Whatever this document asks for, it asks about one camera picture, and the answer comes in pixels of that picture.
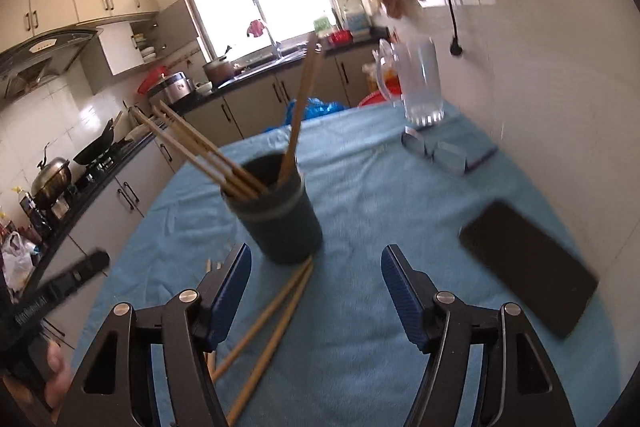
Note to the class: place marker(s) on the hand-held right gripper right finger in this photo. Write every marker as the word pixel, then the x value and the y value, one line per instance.
pixel 402 297

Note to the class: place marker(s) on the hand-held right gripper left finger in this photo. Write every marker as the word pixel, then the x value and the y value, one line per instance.
pixel 230 292

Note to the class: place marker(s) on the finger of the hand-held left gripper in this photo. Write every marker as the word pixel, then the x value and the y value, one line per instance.
pixel 75 274

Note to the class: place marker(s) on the dark grey utensil holder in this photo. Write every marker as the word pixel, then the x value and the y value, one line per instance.
pixel 280 232

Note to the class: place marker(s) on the long bamboo chopstick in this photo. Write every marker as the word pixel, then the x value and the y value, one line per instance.
pixel 185 153
pixel 312 67
pixel 297 109
pixel 210 142
pixel 200 148

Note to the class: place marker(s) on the person's left hand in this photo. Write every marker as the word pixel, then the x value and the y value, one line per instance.
pixel 57 372

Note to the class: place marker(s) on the dark sauce bottles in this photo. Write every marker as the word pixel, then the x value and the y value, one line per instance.
pixel 27 217

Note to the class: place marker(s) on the blue towel table cloth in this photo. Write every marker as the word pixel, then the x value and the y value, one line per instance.
pixel 375 207

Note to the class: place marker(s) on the black kitchen counter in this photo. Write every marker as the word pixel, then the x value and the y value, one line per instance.
pixel 107 177

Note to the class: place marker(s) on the black wok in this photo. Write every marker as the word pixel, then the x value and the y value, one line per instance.
pixel 95 147

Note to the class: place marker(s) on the black smartphone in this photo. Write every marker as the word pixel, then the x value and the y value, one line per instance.
pixel 530 267

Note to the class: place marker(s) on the purple eyeglasses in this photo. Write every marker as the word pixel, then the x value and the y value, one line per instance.
pixel 415 147

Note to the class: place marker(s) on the red plastic basin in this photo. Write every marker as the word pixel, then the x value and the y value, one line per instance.
pixel 377 99

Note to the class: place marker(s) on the blue plastic bag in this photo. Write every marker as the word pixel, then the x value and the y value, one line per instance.
pixel 315 109

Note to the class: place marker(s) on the red round lid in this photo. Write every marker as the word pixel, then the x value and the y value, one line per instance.
pixel 150 79

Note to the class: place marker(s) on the silver rice cooker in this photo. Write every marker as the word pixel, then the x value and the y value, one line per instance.
pixel 172 88

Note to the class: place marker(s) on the clear glass mug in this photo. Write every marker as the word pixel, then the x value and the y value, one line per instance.
pixel 422 87

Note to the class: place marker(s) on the brown cooking pot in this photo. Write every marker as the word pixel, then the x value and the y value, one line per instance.
pixel 219 72

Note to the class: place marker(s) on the grey range hood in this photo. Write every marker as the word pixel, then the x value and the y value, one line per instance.
pixel 45 52

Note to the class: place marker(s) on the stack of white bowls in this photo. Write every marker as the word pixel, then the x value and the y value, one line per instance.
pixel 147 48

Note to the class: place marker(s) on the sink faucet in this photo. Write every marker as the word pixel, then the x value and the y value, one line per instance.
pixel 274 44

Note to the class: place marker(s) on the pink cloth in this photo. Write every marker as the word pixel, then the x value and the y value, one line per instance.
pixel 256 28

